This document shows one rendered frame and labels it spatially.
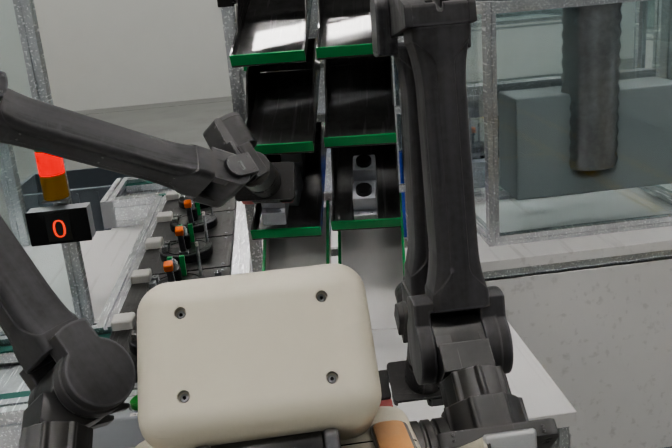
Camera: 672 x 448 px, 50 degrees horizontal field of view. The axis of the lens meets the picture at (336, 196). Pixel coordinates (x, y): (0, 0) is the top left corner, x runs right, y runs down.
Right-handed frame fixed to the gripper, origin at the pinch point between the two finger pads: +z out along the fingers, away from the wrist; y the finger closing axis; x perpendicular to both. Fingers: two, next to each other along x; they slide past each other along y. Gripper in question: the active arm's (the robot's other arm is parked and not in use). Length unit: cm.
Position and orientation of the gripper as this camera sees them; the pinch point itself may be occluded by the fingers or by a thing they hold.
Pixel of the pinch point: (273, 190)
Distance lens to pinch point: 132.6
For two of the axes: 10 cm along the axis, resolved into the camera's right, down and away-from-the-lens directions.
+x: 0.2, 9.9, -1.7
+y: -10.0, 0.4, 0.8
